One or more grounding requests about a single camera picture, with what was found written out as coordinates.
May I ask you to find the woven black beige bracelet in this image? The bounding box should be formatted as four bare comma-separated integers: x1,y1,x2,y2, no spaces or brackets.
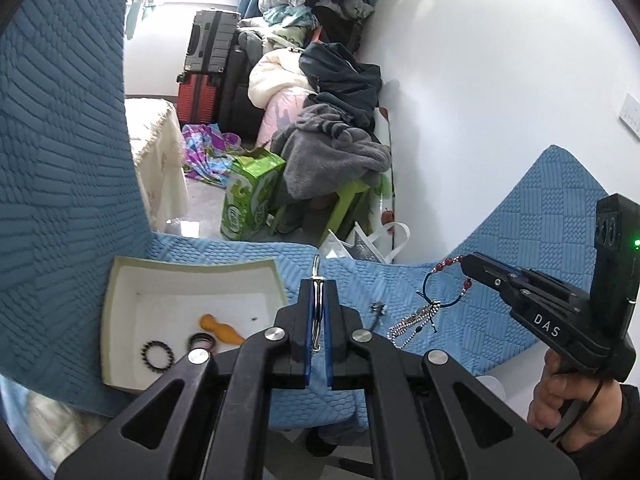
186,331,219,356

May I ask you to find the red bead tassel bracelet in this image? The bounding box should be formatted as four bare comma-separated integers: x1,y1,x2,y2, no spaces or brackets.
387,253,474,350

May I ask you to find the black coil hair tie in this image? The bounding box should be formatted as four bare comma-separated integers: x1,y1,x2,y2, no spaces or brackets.
140,339,176,374

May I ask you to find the person right hand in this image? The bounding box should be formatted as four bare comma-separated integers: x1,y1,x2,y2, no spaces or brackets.
526,348,624,453

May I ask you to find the green white cardboard box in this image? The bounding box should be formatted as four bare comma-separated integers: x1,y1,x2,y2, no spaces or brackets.
101,257,288,393

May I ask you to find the light blue quilted bedding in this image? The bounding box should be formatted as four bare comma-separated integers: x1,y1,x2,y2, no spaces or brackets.
1,377,111,479

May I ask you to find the green plastic stool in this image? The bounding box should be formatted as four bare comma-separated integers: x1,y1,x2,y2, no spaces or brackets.
271,178,374,246

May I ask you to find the grey fleece blanket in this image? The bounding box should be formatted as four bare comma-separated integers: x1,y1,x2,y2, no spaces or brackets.
270,103,392,204

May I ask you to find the green tissue carton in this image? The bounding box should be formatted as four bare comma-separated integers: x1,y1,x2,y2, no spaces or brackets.
220,148,285,240

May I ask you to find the dark navy jacket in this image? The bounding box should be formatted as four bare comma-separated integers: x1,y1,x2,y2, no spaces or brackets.
298,42,382,130

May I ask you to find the left blue covered chair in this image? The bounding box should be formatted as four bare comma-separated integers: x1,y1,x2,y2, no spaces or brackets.
1,0,314,416

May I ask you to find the colourful purple cloth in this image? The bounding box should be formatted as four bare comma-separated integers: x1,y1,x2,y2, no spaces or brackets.
181,124,242,188

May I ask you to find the cream lace covered table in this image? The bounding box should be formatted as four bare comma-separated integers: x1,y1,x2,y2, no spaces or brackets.
125,98,188,232

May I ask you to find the black suitcase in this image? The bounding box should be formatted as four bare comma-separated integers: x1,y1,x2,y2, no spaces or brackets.
217,27,265,142

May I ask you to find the red hard suitcase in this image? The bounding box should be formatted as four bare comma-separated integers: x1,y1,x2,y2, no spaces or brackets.
176,72,221,125

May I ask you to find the cream puffy coat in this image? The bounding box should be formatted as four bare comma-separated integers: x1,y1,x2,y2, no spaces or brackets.
247,49,314,110

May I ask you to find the grey hard suitcase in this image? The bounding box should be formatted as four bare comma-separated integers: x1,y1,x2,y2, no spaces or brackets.
183,9,240,74

